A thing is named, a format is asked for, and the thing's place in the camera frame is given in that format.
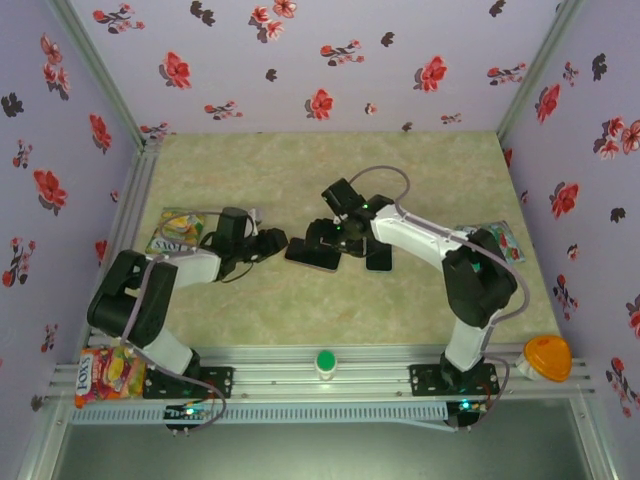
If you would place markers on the pink phone case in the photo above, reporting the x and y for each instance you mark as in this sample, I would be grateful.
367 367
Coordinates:
315 269

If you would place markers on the black phone with bluish edge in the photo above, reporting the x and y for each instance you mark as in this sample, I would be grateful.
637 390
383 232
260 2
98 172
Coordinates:
379 262

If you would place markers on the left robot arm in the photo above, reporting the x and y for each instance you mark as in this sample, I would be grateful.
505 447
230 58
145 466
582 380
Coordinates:
135 300

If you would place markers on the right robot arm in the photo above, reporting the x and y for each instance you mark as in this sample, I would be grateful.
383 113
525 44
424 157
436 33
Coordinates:
480 280

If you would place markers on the green yellow candy bag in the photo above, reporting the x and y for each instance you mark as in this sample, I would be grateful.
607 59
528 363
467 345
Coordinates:
172 232

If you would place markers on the green push button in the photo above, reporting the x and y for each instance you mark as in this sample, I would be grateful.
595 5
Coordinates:
326 361

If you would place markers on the teal candy bag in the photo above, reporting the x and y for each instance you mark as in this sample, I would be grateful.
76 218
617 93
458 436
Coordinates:
510 245

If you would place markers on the controller board with green light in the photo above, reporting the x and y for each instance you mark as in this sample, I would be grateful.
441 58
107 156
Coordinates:
465 407
187 412

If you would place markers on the red orange candy bag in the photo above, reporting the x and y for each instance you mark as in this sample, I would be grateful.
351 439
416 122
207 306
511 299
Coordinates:
107 380

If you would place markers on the orange lidded container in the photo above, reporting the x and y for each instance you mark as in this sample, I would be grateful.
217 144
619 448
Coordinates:
547 357

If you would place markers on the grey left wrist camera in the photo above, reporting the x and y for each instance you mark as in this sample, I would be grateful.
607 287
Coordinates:
256 219

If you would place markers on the aluminium side rail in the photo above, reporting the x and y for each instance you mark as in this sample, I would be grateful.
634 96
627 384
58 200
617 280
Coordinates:
125 220

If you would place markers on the wide aluminium frame rail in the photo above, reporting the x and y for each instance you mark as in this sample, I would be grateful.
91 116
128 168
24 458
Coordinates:
280 380

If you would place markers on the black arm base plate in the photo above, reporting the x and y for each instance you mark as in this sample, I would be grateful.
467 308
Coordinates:
220 382
425 380

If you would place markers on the aluminium corner post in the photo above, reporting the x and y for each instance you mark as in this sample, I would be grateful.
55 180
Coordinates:
95 65
540 65

